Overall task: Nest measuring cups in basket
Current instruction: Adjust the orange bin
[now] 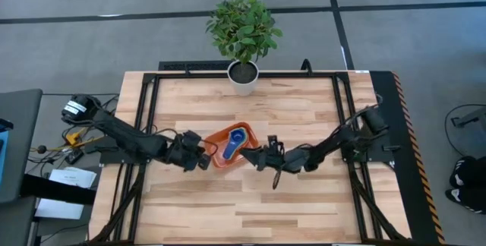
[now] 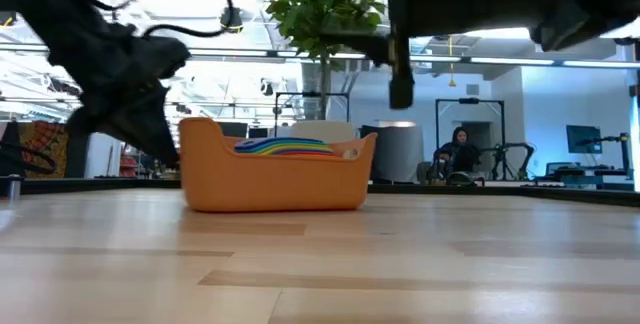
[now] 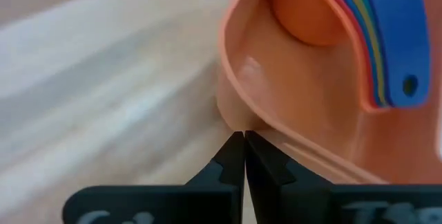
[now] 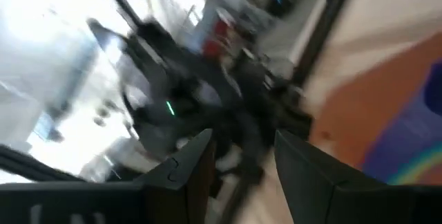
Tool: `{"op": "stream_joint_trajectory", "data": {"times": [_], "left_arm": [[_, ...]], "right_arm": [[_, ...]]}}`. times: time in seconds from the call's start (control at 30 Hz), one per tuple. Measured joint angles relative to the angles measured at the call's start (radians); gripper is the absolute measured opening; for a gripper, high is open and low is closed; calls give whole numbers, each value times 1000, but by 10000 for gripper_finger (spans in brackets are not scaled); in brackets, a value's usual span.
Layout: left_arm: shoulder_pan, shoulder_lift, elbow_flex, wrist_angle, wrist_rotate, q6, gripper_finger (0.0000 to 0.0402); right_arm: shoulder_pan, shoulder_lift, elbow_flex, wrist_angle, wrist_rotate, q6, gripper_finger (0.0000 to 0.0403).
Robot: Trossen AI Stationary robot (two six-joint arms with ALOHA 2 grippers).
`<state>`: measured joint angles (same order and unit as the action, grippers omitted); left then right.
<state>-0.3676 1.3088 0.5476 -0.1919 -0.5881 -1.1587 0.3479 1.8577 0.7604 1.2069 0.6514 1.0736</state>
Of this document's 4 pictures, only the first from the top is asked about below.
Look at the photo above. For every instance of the white paper sheets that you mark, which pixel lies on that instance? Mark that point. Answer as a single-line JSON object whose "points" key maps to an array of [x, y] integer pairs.
{"points": [[72, 177]]}

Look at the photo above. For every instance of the gray stand leg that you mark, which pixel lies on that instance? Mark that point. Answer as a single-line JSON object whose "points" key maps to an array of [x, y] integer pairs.
{"points": [[472, 117]]}

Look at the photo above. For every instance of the blue box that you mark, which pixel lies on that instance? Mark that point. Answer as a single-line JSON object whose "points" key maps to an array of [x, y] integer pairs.
{"points": [[3, 155]]}

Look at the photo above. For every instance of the gray desk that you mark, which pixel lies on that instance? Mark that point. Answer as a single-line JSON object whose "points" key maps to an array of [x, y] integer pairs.
{"points": [[19, 143]]}

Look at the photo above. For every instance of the person's shoe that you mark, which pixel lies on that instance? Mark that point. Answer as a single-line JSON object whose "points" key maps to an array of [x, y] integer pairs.
{"points": [[469, 200], [471, 172]]}

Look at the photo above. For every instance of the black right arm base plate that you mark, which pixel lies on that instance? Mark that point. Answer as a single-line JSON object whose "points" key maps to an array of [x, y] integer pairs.
{"points": [[383, 153]]}

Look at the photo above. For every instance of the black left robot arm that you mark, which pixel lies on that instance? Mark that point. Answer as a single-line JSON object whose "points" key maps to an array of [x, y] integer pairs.
{"points": [[129, 139]]}

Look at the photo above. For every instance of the black bar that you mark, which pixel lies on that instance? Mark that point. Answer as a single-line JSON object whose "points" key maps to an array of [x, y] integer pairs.
{"points": [[57, 193]]}

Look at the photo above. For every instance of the black mat with hazard stripe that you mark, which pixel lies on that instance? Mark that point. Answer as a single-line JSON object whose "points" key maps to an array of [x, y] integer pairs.
{"points": [[387, 86]]}

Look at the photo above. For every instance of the small black box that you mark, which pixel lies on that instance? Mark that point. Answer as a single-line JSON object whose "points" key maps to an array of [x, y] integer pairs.
{"points": [[74, 156]]}

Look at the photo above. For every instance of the large blue measuring cup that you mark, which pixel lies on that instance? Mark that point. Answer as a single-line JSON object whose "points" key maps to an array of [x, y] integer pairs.
{"points": [[228, 155]]}

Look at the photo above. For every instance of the black clamp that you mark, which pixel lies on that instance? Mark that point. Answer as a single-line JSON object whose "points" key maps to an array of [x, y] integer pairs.
{"points": [[307, 67]]}

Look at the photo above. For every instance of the green leafy plant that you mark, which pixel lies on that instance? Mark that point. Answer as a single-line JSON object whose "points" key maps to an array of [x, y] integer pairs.
{"points": [[243, 29]]}

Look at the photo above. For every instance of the white plant pot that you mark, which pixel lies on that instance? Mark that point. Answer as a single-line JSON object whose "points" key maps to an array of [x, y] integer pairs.
{"points": [[243, 86]]}

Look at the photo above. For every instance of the orange plastic basket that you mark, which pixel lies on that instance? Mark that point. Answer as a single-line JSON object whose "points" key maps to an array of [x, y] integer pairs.
{"points": [[217, 156]]}

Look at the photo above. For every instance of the black grille strip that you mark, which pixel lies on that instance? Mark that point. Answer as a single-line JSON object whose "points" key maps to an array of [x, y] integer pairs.
{"points": [[190, 65]]}

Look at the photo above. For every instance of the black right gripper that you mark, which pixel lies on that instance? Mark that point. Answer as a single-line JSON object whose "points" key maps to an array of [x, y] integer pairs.
{"points": [[279, 158]]}

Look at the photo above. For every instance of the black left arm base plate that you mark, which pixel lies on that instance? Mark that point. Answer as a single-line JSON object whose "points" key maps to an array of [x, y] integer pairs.
{"points": [[110, 158]]}

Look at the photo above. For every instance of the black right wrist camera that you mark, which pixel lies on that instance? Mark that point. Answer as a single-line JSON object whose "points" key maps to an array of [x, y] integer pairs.
{"points": [[272, 141]]}

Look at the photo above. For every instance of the yellow connector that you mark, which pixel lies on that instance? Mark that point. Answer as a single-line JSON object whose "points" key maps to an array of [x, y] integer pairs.
{"points": [[73, 137]]}

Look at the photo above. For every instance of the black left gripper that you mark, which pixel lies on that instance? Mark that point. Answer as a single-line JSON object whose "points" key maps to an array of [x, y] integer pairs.
{"points": [[184, 153]]}

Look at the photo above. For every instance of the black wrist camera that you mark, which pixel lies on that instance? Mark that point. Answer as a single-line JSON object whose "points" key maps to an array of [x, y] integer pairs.
{"points": [[204, 162], [272, 141]]}

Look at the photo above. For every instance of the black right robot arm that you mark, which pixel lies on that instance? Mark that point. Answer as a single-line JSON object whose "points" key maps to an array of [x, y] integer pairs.
{"points": [[334, 139]]}

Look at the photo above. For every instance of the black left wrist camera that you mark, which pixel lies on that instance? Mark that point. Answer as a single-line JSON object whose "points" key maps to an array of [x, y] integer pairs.
{"points": [[204, 162]]}

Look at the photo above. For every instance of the black aluminium table frame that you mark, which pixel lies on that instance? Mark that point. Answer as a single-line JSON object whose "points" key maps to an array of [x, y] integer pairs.
{"points": [[190, 75]]}

